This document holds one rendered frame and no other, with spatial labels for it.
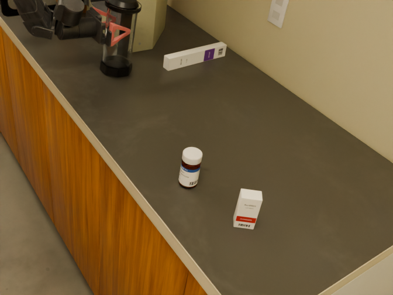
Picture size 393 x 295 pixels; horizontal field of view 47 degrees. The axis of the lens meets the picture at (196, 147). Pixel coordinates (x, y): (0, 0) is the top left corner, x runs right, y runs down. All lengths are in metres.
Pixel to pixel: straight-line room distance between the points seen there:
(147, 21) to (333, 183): 0.84
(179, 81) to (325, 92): 0.47
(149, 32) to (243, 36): 0.36
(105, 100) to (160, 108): 0.16
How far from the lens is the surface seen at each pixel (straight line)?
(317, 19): 1.50
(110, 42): 1.36
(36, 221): 2.29
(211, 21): 1.89
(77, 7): 1.30
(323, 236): 1.07
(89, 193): 1.50
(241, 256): 0.97
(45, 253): 2.15
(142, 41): 1.64
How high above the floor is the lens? 1.68
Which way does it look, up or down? 38 degrees down
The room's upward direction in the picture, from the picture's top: 10 degrees clockwise
